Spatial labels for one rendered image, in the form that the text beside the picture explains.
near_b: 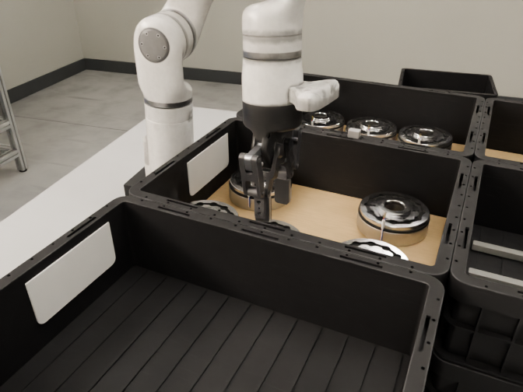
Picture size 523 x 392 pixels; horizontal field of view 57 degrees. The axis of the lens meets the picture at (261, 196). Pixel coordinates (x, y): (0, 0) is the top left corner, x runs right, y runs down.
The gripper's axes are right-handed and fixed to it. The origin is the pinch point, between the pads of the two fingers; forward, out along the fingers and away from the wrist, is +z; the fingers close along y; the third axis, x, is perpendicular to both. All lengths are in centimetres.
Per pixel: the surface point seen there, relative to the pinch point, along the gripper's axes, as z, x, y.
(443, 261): -1.0, 23.1, 7.2
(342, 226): 6.8, 7.1, -9.4
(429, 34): 14, -33, -317
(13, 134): 47, -203, -104
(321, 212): 6.4, 2.9, -11.6
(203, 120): 12, -54, -64
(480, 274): 7.2, 26.8, -5.7
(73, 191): 16, -57, -15
